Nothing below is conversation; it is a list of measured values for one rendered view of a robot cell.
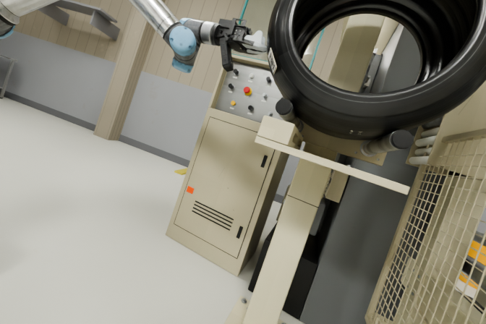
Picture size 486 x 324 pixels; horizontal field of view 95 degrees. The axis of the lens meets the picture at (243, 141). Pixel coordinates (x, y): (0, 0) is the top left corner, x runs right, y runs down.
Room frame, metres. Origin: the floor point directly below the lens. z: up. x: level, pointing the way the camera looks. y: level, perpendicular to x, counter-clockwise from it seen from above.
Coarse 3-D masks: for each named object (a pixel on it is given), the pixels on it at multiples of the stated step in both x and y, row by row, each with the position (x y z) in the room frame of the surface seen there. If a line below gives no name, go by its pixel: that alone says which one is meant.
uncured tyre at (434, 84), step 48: (288, 0) 0.61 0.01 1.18; (336, 0) 0.82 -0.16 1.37; (384, 0) 0.78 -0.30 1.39; (432, 0) 0.70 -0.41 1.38; (480, 0) 0.48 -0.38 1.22; (288, 48) 0.60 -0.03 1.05; (432, 48) 0.72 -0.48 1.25; (480, 48) 0.47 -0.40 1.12; (288, 96) 0.63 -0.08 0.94; (336, 96) 0.55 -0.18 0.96; (384, 96) 0.51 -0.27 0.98; (432, 96) 0.49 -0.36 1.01
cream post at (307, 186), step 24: (360, 24) 0.91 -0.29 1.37; (360, 48) 0.90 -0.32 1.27; (336, 72) 0.91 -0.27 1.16; (360, 72) 0.89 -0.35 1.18; (312, 168) 0.90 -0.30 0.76; (288, 192) 0.93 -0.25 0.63; (312, 192) 0.89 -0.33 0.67; (288, 216) 0.91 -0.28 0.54; (312, 216) 0.88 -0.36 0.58; (288, 240) 0.90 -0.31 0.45; (264, 264) 0.92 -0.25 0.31; (288, 264) 0.89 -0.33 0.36; (264, 288) 0.91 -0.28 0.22; (288, 288) 0.88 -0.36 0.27; (264, 312) 0.90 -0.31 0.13
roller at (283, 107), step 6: (282, 102) 0.59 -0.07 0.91; (288, 102) 0.59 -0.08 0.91; (276, 108) 0.60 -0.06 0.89; (282, 108) 0.59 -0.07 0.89; (288, 108) 0.59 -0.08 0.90; (282, 114) 0.59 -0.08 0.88; (288, 114) 0.60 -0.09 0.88; (294, 114) 0.66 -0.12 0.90; (288, 120) 0.67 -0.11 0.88; (294, 120) 0.71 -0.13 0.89; (300, 126) 0.87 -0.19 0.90
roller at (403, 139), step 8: (384, 136) 0.58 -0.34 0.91; (392, 136) 0.51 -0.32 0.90; (400, 136) 0.50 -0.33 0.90; (408, 136) 0.50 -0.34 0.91; (368, 144) 0.74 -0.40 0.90; (376, 144) 0.63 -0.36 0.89; (384, 144) 0.56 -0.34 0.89; (392, 144) 0.51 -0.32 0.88; (400, 144) 0.50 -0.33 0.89; (408, 144) 0.50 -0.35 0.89; (368, 152) 0.77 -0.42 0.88; (376, 152) 0.69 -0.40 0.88; (384, 152) 0.64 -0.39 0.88
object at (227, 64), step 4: (220, 40) 0.78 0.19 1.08; (224, 40) 0.77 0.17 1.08; (220, 44) 0.78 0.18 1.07; (224, 44) 0.77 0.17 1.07; (224, 48) 0.77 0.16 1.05; (228, 48) 0.77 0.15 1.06; (224, 52) 0.76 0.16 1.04; (228, 52) 0.77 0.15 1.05; (224, 56) 0.76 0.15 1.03; (228, 56) 0.76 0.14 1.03; (224, 60) 0.76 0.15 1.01; (228, 60) 0.76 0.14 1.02; (224, 64) 0.76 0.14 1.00; (228, 64) 0.75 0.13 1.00; (232, 64) 0.78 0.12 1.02; (224, 68) 0.76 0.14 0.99; (228, 68) 0.77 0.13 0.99; (232, 68) 0.78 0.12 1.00
